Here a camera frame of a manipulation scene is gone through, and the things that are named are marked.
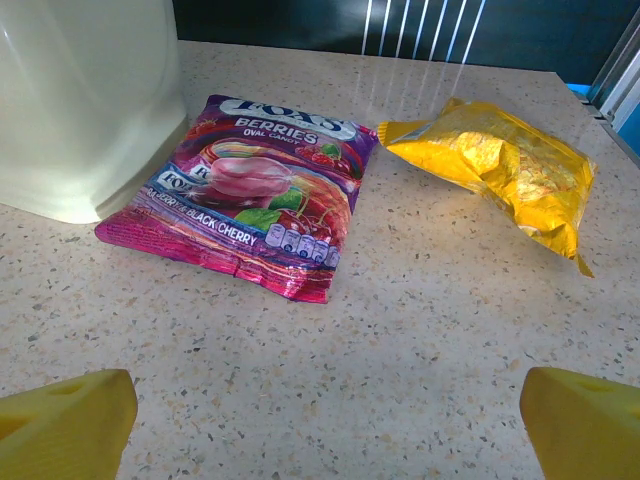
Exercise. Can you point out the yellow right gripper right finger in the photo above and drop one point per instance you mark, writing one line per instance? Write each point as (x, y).
(585, 430)

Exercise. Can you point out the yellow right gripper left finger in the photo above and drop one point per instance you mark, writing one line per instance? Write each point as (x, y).
(65, 430)

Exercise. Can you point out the yellow foil snack bag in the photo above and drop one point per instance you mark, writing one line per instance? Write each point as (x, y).
(500, 170)

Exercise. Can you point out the purple berries candy bag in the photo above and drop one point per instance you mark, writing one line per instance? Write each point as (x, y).
(250, 200)

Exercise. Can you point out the cream utensil holder orange rim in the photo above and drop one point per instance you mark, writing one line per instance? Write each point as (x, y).
(80, 100)

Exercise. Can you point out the aluminium frame post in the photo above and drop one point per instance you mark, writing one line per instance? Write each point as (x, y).
(617, 80)

